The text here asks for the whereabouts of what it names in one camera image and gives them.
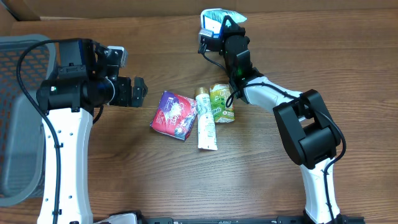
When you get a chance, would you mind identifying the teal white snack packet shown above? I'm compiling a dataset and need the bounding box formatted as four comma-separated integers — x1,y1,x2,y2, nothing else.
200,8,247,36

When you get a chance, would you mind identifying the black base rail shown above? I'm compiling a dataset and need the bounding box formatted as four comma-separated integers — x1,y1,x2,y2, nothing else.
93,214,365,224

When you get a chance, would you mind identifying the green juice carton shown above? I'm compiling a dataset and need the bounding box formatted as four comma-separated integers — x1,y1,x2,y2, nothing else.
210,83,235,123

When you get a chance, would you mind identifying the white barcode scanner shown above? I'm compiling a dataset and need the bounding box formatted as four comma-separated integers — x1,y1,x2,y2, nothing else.
198,8,228,52

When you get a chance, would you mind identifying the grey plastic shopping basket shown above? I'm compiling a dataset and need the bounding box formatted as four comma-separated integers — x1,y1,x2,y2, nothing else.
1,34,46,207

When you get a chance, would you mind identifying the purple red snack packet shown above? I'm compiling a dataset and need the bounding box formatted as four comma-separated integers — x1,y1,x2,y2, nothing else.
150,91,197,141

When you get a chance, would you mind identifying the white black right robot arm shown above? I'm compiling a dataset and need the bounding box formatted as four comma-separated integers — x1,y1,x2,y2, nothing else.
219,16,346,223

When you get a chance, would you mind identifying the white tube gold cap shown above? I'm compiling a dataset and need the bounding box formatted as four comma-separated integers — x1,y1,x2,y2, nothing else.
195,87,218,151

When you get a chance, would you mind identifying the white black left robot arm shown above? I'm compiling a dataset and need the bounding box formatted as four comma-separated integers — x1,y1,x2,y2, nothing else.
36,39,147,223

